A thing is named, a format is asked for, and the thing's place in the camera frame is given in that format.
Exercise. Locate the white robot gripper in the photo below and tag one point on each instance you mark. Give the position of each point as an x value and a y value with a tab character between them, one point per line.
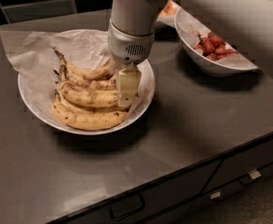
128	48

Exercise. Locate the large spotted banana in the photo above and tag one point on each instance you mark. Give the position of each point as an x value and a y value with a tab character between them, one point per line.
81	96

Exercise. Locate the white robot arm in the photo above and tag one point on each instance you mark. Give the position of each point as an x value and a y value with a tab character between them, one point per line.
246	24

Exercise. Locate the top spotted banana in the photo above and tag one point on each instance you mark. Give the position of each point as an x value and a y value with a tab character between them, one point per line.
68	70

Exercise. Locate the hidden lower yellow banana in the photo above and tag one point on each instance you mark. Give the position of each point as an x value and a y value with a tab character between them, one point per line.
77	108

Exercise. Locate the front bottom yellow banana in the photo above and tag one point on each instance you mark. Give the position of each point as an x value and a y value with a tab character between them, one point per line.
87	120

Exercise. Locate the white bowl of orange fruit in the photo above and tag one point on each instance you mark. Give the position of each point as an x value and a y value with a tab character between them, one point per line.
164	21

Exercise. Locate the white strawberry bowl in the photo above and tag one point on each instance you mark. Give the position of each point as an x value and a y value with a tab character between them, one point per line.
207	50

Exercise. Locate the orange round fruits pile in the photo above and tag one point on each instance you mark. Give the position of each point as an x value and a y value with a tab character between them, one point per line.
169	9

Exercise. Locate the white paper under bananas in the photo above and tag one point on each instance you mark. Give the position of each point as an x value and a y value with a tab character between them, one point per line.
33	56

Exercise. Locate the red strawberries pile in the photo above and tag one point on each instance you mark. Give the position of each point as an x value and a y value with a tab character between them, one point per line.
213	47

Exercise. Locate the dark cabinet drawers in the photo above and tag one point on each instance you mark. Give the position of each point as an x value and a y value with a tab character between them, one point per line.
187	190

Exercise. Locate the left drawer handle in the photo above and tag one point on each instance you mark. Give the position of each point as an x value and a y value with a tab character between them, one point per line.
126	207

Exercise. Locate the drawer handle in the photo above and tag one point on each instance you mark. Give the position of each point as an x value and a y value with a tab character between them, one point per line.
250	178
126	207

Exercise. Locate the right drawer handle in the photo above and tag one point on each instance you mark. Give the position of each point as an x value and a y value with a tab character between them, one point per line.
250	178

